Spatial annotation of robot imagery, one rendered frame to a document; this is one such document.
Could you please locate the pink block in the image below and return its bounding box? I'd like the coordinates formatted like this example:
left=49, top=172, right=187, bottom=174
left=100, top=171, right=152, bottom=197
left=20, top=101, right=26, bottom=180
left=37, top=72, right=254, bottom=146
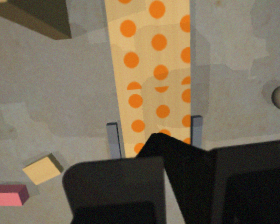
left=0, top=184, right=29, bottom=206

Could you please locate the orange polka-dot strip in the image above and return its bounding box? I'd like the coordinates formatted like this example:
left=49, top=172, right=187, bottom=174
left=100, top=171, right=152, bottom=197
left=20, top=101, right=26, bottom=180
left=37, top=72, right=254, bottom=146
left=104, top=0, right=191, bottom=158

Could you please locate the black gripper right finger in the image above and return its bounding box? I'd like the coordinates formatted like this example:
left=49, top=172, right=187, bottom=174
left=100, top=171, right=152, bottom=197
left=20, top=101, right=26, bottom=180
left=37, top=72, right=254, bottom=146
left=157, top=132, right=280, bottom=224

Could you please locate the yellow flat block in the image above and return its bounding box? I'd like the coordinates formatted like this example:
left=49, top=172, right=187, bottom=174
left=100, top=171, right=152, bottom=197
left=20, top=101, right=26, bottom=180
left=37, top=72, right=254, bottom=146
left=23, top=153, right=65, bottom=185

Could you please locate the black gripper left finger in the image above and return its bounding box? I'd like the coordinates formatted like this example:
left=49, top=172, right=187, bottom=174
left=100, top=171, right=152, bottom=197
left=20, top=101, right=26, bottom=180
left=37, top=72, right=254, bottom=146
left=62, top=133, right=166, bottom=224

